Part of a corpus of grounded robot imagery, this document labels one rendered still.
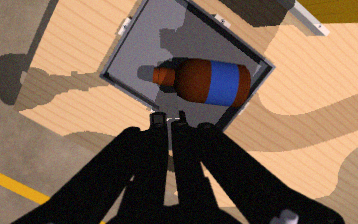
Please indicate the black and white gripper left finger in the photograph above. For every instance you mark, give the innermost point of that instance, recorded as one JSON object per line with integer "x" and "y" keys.
{"x": 88, "y": 196}

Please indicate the brown bottle with blue label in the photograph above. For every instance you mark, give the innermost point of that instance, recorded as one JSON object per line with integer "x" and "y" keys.
{"x": 207, "y": 81}

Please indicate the grey rectangular tray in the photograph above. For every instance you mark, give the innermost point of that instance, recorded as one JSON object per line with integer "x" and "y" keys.
{"x": 164, "y": 33}

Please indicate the yellow crate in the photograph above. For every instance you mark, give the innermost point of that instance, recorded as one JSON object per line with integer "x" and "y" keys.
{"x": 332, "y": 11}

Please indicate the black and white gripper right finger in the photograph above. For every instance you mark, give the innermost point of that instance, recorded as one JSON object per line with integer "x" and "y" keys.
{"x": 260, "y": 196}

